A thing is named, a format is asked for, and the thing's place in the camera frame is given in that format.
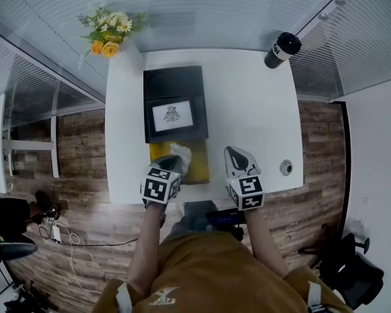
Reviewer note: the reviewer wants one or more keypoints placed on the black box with white label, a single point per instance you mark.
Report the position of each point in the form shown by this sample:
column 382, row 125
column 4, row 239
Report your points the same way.
column 174, row 86

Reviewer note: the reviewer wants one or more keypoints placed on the white power strip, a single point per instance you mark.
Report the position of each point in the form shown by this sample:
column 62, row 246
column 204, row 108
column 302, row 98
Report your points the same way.
column 56, row 233

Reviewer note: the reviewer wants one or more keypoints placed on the person's jeans legs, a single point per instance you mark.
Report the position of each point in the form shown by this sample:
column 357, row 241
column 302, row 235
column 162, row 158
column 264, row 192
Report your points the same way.
column 195, row 217

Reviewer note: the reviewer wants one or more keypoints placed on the white vase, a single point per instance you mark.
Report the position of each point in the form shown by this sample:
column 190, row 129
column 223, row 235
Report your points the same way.
column 125, row 60

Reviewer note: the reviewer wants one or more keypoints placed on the black waist device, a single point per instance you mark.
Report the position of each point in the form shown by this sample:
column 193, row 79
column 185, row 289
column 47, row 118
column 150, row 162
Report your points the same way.
column 226, row 218

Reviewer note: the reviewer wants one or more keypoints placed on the person's right forearm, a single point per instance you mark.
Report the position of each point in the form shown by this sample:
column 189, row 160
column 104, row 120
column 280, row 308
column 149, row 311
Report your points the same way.
column 264, row 240

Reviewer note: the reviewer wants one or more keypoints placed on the yellow and white flower bouquet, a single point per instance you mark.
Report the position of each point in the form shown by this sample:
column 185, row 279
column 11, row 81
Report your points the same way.
column 109, row 31

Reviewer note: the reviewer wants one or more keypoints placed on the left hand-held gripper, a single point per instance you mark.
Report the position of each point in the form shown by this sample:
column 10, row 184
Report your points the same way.
column 158, row 187

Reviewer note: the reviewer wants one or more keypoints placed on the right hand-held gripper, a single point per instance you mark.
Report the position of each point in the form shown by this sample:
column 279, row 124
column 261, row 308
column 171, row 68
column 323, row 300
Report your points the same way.
column 247, row 191

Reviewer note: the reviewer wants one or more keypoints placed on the person's left forearm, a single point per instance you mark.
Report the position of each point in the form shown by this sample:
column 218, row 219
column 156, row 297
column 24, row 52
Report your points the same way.
column 146, row 249

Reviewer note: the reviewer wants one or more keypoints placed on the round metal door knob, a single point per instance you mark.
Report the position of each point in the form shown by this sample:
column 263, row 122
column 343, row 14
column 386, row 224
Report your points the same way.
column 340, row 1
column 323, row 16

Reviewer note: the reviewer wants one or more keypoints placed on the black office chair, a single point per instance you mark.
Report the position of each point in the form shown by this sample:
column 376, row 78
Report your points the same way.
column 348, row 266

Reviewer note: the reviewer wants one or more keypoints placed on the black drinking bottle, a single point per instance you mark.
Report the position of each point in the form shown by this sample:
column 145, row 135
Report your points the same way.
column 280, row 52

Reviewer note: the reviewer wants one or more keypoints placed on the person's brown shirt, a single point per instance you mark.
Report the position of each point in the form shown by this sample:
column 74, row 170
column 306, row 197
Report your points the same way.
column 215, row 272

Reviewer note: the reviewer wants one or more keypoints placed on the white table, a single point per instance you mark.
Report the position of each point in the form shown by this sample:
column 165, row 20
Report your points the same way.
column 247, row 109

